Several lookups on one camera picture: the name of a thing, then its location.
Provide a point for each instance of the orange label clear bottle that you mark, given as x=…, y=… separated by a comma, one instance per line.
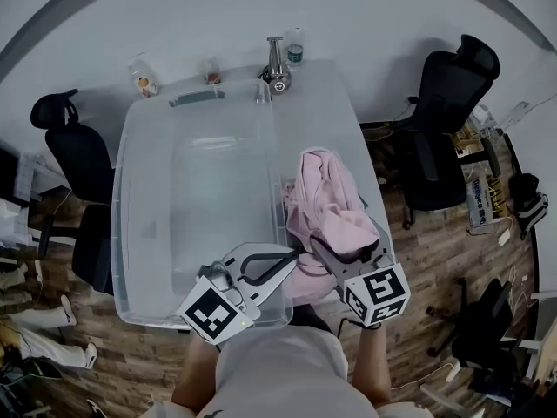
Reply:
x=143, y=78

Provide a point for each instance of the silver metal stand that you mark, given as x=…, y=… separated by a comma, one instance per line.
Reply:
x=276, y=68

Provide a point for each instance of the black backpack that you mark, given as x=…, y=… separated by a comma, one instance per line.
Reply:
x=528, y=203

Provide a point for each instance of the clear plastic storage bin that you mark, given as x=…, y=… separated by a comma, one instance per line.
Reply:
x=196, y=190

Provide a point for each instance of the person's left forearm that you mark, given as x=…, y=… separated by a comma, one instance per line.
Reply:
x=196, y=377

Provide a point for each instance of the black office chair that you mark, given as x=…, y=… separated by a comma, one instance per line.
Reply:
x=487, y=316
x=444, y=137
x=78, y=190

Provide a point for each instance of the person's white shirt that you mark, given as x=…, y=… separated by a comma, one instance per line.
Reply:
x=283, y=372

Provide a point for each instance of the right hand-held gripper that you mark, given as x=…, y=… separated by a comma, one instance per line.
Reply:
x=378, y=294

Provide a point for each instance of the pink garment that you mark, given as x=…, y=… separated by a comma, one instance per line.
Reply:
x=330, y=198

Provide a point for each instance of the white power adapter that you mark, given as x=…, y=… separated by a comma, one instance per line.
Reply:
x=505, y=236

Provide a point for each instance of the black computer case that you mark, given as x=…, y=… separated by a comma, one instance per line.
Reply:
x=6, y=177

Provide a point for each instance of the printed cardboard box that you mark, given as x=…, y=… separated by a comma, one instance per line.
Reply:
x=481, y=203

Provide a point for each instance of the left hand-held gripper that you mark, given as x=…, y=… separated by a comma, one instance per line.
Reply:
x=213, y=312

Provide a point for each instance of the green label water bottle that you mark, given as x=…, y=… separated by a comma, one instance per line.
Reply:
x=295, y=52

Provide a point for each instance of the small clear jar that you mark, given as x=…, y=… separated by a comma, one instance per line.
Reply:
x=212, y=74

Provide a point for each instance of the person's right forearm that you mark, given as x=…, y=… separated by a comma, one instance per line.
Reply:
x=370, y=364

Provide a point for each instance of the person's dark trousers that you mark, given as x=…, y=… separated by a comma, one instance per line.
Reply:
x=313, y=320

